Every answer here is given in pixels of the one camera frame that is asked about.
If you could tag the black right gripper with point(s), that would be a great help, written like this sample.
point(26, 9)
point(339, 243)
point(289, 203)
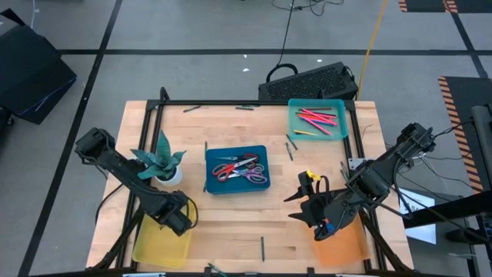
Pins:
point(334, 211)

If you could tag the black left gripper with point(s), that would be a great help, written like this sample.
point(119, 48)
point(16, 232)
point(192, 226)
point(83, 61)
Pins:
point(177, 215)

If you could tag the blue eraser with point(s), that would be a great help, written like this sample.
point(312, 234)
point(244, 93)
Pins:
point(330, 228)

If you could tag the dark blue plastic bin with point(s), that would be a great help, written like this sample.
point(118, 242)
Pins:
point(215, 184)

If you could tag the blue and purple scissors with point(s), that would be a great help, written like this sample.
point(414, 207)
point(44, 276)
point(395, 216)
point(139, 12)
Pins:
point(255, 177)

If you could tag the green plant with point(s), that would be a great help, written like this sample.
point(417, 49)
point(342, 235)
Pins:
point(165, 163)

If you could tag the orange translucent plastic bin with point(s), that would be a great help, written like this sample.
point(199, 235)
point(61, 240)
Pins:
point(346, 248)

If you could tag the yellow pencil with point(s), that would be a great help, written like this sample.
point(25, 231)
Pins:
point(305, 132)

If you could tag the pink pencil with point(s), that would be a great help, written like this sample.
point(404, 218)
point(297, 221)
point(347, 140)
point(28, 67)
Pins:
point(317, 125)
point(324, 114)
point(326, 121)

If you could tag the blue pencil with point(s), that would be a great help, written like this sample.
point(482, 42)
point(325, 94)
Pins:
point(321, 121)

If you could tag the green pencil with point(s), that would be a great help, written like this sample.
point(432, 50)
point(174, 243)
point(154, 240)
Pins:
point(301, 112)

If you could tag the brown pencil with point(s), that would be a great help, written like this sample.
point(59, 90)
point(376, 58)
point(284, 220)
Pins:
point(315, 109)

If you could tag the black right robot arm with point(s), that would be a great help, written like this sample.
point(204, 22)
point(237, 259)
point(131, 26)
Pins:
point(384, 169)

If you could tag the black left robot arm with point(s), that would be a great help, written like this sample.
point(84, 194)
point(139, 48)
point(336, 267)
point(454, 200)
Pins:
point(119, 169)

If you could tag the teal translucent plastic bin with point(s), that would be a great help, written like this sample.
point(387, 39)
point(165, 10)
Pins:
point(341, 132)

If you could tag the black pen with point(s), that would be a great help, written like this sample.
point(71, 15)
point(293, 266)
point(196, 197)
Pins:
point(192, 109)

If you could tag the dark green pen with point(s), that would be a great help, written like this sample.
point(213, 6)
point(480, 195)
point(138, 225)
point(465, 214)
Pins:
point(244, 108)

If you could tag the black computer tower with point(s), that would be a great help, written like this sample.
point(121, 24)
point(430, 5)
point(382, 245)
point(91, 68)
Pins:
point(307, 82)

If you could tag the white sign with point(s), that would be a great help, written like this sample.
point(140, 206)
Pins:
point(421, 234)

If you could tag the black neighbouring stand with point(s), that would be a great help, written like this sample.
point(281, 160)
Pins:
point(442, 209)

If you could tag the black mat hazard stripes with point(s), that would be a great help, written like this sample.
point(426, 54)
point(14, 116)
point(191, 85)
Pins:
point(457, 100)

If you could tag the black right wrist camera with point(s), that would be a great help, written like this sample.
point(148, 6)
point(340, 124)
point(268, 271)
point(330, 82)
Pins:
point(307, 186)

